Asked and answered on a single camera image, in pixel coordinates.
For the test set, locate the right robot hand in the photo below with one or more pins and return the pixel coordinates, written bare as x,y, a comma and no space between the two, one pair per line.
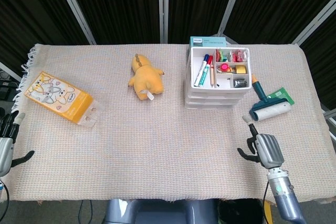
269,150

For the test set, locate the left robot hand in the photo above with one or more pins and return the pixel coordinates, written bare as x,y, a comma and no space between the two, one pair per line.
5,150

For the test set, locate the clear plastic drawer with erasers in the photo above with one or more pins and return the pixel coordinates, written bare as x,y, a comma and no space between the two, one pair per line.
210,106

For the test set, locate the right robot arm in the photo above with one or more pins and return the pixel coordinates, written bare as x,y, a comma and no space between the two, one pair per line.
284,197

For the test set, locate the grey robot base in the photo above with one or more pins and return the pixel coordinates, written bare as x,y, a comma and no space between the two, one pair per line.
162,212

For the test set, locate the pink round object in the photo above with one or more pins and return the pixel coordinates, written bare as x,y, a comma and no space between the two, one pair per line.
224,67

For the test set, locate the white desk drawer organizer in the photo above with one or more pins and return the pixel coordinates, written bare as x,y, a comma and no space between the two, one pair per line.
196,60

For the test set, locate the teal lint roller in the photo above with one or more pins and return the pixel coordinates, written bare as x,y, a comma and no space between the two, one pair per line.
260,90

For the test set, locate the yellow metal bar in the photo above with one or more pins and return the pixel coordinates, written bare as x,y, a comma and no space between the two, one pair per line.
267,212

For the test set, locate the black floor equipment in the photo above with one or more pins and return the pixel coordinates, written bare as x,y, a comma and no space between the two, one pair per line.
6,89

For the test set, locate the black binder clips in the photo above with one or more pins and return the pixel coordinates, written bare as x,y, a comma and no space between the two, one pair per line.
239,83

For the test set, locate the yellow corgi print tissue pack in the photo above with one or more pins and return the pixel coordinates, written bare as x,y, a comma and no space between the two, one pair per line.
57,95

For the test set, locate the small yellow block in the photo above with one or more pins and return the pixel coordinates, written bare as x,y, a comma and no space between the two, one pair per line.
241,70

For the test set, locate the wooden pencil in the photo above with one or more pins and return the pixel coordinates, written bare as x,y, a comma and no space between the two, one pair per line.
212,75

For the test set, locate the red capped green marker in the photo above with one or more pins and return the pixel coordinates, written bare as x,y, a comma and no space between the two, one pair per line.
205,75

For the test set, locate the red candy packets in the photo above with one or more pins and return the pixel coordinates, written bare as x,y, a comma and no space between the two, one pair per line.
239,56

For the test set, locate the blue capped whiteboard marker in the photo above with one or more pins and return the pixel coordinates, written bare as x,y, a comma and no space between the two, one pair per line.
200,73

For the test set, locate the green and red clip packet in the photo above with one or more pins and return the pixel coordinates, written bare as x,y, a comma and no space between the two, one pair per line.
222,54

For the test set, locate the black folding screen panel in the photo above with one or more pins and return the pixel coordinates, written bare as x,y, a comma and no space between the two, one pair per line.
275,6
199,3
324,58
118,6
29,11

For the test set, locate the beige woven tablecloth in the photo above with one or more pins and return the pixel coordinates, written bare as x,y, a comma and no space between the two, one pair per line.
157,142

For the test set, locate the teal Philips box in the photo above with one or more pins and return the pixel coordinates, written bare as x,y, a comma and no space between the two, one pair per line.
210,41

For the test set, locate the yellow plush toy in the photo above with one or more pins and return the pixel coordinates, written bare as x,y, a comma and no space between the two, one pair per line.
147,79

